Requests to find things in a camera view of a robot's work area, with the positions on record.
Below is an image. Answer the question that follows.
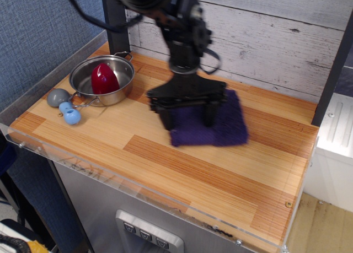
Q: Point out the black post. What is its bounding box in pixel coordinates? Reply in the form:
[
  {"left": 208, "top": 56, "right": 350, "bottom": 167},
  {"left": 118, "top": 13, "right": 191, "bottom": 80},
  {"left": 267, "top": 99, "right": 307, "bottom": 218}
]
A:
[
  {"left": 311, "top": 13, "right": 352, "bottom": 127},
  {"left": 102, "top": 0, "right": 130, "bottom": 55}
]

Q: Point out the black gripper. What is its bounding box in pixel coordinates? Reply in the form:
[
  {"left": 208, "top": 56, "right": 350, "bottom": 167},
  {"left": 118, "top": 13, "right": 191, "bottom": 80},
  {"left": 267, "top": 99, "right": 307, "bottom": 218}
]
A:
[{"left": 147, "top": 73, "right": 227, "bottom": 131}]

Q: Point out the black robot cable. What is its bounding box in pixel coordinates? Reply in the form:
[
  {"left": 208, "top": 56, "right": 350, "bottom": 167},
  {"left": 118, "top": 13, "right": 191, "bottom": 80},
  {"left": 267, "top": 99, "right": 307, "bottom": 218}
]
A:
[{"left": 62, "top": 0, "right": 221, "bottom": 74}]

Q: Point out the black post left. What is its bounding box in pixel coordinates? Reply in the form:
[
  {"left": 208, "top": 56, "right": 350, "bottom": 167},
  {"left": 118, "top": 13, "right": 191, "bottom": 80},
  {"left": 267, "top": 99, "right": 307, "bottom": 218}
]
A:
[{"left": 102, "top": 0, "right": 130, "bottom": 55}]

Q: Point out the small steel pot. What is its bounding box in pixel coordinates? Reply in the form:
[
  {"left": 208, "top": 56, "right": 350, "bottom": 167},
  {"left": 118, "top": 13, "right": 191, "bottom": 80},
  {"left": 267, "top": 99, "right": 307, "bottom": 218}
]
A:
[{"left": 69, "top": 51, "right": 135, "bottom": 107}]

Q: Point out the clear acrylic table guard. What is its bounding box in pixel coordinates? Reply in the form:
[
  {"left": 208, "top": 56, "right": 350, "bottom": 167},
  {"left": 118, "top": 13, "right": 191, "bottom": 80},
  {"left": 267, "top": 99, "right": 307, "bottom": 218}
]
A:
[{"left": 2, "top": 120, "right": 318, "bottom": 252}]

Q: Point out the purple terry cloth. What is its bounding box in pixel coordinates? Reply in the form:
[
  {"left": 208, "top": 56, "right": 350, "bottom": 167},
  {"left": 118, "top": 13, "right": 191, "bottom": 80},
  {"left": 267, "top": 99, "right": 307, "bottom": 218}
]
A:
[{"left": 170, "top": 89, "right": 248, "bottom": 147}]

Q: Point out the grey and blue toy scoop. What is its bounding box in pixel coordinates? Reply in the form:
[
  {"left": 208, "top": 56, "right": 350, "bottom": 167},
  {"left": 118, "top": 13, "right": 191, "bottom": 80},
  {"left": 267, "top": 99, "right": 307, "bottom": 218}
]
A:
[{"left": 47, "top": 88, "right": 81, "bottom": 125}]

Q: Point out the dark red plastic pepper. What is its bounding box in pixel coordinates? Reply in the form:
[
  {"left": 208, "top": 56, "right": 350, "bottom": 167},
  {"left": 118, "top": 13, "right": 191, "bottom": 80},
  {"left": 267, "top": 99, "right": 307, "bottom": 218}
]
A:
[{"left": 91, "top": 63, "right": 120, "bottom": 95}]

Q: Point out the white metal cabinet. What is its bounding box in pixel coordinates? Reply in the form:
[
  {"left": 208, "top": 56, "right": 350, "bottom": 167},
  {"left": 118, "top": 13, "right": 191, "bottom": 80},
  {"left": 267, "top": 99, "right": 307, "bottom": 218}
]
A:
[{"left": 303, "top": 93, "right": 352, "bottom": 212}]

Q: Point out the steel panel with buttons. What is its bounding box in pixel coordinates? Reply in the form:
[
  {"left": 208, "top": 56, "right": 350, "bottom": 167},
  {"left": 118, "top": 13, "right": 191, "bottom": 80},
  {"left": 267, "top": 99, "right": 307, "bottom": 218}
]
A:
[{"left": 115, "top": 209, "right": 184, "bottom": 252}]

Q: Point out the black post right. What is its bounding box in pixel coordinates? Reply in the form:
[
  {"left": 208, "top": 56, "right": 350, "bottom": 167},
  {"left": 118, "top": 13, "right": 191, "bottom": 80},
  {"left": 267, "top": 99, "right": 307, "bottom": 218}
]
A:
[{"left": 311, "top": 13, "right": 352, "bottom": 127}]

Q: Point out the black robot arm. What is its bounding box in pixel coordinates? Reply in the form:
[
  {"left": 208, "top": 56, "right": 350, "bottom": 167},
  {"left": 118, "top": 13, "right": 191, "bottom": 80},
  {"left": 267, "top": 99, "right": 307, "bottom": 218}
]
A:
[{"left": 117, "top": 0, "right": 226, "bottom": 130}]

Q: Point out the yellow and black object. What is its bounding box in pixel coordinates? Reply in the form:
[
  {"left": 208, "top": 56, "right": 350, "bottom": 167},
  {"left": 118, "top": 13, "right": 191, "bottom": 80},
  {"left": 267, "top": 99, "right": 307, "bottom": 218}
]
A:
[{"left": 0, "top": 233, "right": 50, "bottom": 253}]

